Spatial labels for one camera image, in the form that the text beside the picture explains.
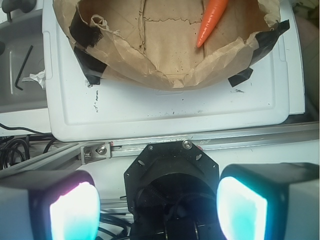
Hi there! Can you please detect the aluminium frame rail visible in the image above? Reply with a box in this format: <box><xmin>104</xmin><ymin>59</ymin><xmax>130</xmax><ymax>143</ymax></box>
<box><xmin>0</xmin><ymin>122</ymin><xmax>320</xmax><ymax>181</ymax></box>

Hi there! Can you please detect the black tape strip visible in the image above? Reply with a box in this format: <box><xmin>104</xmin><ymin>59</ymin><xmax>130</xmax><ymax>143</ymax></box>
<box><xmin>250</xmin><ymin>19</ymin><xmax>290</xmax><ymax>66</ymax></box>
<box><xmin>73</xmin><ymin>46</ymin><xmax>107</xmax><ymax>85</ymax></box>

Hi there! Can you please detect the grey plastic tray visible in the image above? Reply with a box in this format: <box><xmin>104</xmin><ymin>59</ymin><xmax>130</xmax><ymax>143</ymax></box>
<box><xmin>0</xmin><ymin>9</ymin><xmax>47</xmax><ymax>113</ymax></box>

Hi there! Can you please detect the orange carrot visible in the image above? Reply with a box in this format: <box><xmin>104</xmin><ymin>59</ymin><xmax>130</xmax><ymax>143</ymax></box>
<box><xmin>196</xmin><ymin>0</ymin><xmax>229</xmax><ymax>48</ymax></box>

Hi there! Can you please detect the brown paper bag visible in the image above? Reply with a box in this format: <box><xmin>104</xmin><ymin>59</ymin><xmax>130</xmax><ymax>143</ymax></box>
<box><xmin>53</xmin><ymin>0</ymin><xmax>281</xmax><ymax>91</ymax></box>

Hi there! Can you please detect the black tape small piece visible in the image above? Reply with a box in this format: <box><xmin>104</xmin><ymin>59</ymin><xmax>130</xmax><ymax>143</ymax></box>
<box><xmin>228</xmin><ymin>67</ymin><xmax>254</xmax><ymax>87</ymax></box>

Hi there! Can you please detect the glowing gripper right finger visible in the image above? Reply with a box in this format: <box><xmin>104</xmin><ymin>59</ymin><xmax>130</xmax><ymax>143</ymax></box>
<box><xmin>216</xmin><ymin>162</ymin><xmax>320</xmax><ymax>240</ymax></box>

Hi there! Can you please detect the black tape strip right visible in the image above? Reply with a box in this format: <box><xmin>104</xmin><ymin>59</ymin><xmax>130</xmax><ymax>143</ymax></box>
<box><xmin>250</xmin><ymin>19</ymin><xmax>290</xmax><ymax>66</ymax></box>

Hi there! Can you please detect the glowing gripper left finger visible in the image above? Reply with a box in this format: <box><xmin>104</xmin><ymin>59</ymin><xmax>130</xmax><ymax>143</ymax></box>
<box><xmin>0</xmin><ymin>170</ymin><xmax>101</xmax><ymax>240</ymax></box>

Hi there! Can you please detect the crumpled white paper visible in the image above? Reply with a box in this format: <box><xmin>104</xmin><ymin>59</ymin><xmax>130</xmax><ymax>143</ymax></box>
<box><xmin>21</xmin><ymin>70</ymin><xmax>46</xmax><ymax>90</ymax></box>

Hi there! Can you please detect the black cables bundle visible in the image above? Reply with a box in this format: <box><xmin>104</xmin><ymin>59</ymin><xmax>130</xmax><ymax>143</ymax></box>
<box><xmin>0</xmin><ymin>122</ymin><xmax>58</xmax><ymax>171</ymax></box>

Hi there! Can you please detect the black hex key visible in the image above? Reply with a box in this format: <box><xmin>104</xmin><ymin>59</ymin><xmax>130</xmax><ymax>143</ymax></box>
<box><xmin>14</xmin><ymin>45</ymin><xmax>34</xmax><ymax>91</ymax></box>

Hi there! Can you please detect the black tape strip left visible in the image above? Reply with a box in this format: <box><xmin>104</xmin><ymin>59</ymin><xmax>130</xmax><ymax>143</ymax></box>
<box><xmin>73</xmin><ymin>46</ymin><xmax>107</xmax><ymax>85</ymax></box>

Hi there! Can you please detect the black tape upper left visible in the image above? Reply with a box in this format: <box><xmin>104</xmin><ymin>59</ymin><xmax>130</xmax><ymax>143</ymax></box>
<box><xmin>69</xmin><ymin>9</ymin><xmax>103</xmax><ymax>49</ymax></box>

